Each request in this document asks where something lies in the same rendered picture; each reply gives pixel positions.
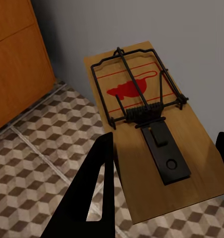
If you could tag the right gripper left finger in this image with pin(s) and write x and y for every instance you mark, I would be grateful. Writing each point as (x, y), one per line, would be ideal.
(69, 219)

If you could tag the cabinet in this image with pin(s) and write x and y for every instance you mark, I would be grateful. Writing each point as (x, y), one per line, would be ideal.
(26, 74)

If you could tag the mousetrap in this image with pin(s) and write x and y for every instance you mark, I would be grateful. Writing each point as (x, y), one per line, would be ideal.
(164, 157)

